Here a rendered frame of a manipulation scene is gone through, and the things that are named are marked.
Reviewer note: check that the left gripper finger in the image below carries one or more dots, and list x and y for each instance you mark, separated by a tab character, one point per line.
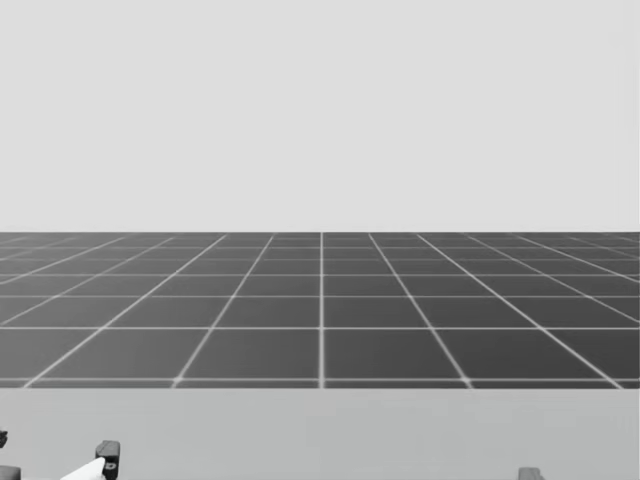
109	449
9	473

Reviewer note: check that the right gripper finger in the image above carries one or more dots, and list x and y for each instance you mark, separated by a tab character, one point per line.
530	474

